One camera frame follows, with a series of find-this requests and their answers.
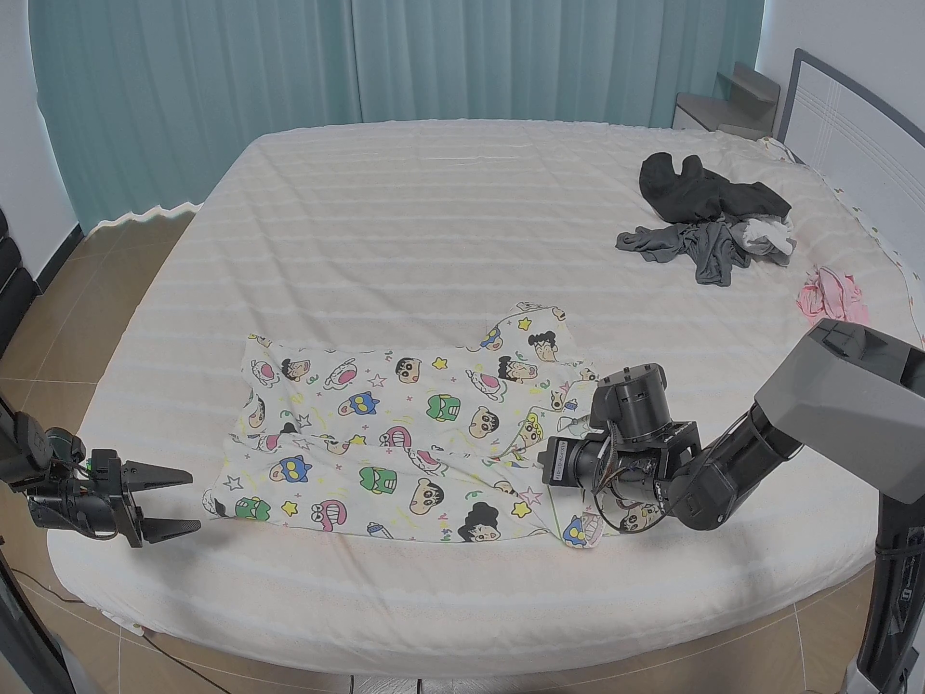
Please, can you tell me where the pink garment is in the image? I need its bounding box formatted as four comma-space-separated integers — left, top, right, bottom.
795, 265, 873, 325

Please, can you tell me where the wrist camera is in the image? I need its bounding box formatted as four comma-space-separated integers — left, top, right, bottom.
45, 427, 91, 469
589, 382, 617, 433

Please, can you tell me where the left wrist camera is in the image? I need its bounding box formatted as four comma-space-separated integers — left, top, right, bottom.
45, 427, 91, 469

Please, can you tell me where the grey bedside table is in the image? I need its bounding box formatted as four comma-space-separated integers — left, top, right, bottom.
672, 62, 783, 141

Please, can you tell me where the black garment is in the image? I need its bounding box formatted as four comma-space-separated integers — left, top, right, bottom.
637, 154, 794, 221

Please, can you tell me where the dark grey garment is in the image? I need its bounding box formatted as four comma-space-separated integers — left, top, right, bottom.
615, 219, 754, 288

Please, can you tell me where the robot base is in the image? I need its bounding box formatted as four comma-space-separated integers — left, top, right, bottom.
842, 651, 881, 694

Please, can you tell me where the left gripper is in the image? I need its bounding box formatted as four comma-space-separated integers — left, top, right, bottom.
27, 448, 203, 549

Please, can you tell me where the white printed pyjama top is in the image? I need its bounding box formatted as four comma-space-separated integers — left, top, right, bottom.
202, 301, 630, 551

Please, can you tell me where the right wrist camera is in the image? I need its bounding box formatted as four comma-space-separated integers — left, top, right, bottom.
589, 382, 617, 433

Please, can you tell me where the blue-green curtain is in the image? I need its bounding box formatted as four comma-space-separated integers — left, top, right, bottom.
27, 0, 364, 238
350, 0, 771, 132

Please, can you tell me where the bed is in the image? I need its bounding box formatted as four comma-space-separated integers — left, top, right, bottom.
47, 48, 925, 679

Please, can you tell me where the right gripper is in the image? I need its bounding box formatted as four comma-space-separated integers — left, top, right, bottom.
537, 435, 617, 494

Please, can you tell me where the white garment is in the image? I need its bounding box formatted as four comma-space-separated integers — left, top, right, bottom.
736, 215, 798, 267

